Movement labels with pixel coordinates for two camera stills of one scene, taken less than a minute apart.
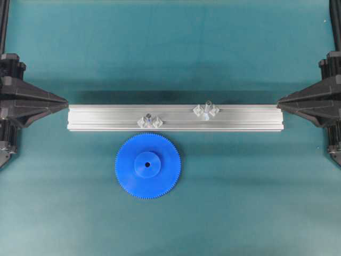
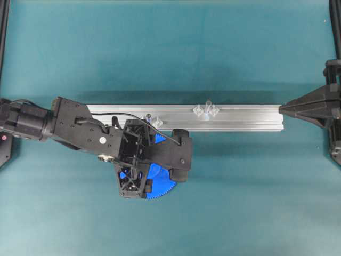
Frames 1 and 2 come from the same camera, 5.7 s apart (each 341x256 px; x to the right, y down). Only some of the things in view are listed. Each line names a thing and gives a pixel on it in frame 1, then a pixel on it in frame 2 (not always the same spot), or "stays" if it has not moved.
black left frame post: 3,21 stays
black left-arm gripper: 21,102 -> 73,126
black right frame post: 335,9 stays
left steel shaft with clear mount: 149,122 stays
